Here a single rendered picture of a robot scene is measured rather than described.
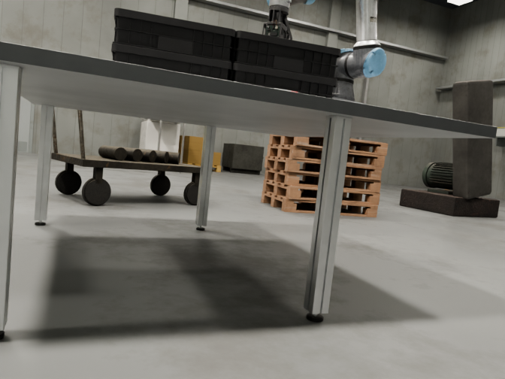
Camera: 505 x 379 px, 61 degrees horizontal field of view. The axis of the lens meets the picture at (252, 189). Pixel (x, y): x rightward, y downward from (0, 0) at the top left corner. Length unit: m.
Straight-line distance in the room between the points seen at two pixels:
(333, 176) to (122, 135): 9.78
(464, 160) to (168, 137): 5.64
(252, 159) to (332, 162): 9.19
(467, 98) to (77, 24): 8.46
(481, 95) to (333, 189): 4.80
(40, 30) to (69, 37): 0.60
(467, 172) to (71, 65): 5.33
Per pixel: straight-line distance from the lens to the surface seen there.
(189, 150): 9.77
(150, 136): 8.99
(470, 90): 5.89
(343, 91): 2.02
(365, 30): 1.99
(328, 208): 1.36
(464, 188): 6.00
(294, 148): 4.06
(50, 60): 1.10
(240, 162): 10.42
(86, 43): 11.11
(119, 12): 1.53
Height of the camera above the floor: 0.52
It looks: 5 degrees down
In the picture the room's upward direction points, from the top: 6 degrees clockwise
